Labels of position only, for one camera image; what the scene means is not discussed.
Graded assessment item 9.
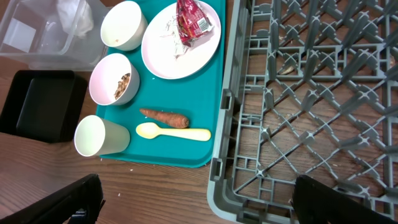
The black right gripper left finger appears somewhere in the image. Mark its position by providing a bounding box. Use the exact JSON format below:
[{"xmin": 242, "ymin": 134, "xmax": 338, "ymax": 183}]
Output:
[{"xmin": 1, "ymin": 174, "xmax": 105, "ymax": 224}]

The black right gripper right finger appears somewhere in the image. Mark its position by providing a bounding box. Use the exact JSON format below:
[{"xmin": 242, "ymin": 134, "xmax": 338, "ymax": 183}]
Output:
[{"xmin": 292, "ymin": 175, "xmax": 397, "ymax": 224}]

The white paper cup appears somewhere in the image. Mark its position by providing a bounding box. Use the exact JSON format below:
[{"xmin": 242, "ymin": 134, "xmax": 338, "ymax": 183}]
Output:
[{"xmin": 73, "ymin": 115, "xmax": 131, "ymax": 157}]

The orange carrot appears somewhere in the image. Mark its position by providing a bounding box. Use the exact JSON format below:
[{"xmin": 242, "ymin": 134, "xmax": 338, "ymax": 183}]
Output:
[{"xmin": 139, "ymin": 108, "xmax": 190, "ymax": 128}]

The pink bowl with food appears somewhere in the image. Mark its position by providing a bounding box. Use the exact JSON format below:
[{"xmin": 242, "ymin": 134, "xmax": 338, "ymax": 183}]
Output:
[{"xmin": 89, "ymin": 53, "xmax": 141, "ymax": 106}]

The white bowl with rice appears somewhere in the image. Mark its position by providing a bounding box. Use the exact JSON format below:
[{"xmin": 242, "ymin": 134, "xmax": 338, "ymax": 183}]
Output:
[{"xmin": 100, "ymin": 1, "xmax": 148, "ymax": 51}]

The white napkin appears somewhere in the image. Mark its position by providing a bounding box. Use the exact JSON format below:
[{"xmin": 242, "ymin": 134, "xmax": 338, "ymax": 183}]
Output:
[{"xmin": 160, "ymin": 16, "xmax": 188, "ymax": 59}]

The red snack wrapper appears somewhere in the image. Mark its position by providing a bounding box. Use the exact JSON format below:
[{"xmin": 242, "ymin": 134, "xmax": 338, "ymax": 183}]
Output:
[{"xmin": 176, "ymin": 0, "xmax": 213, "ymax": 47}]

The black waste tray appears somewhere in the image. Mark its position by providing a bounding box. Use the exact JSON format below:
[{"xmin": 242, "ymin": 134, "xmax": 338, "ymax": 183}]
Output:
[{"xmin": 1, "ymin": 70, "xmax": 88, "ymax": 143}]

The grey dishwasher rack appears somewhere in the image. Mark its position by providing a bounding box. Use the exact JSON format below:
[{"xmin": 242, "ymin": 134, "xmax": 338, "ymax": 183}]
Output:
[{"xmin": 207, "ymin": 0, "xmax": 397, "ymax": 223}]

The yellow plastic spoon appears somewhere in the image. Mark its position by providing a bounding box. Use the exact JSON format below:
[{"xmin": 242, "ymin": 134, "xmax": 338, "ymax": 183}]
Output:
[{"xmin": 136, "ymin": 122, "xmax": 211, "ymax": 141}]

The white round plate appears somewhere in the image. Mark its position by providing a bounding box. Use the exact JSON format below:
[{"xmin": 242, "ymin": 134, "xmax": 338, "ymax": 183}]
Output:
[{"xmin": 141, "ymin": 1, "xmax": 222, "ymax": 80}]

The clear plastic bin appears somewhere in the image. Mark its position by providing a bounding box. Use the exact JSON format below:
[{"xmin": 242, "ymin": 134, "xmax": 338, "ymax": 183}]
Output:
[{"xmin": 1, "ymin": 0, "xmax": 109, "ymax": 71}]

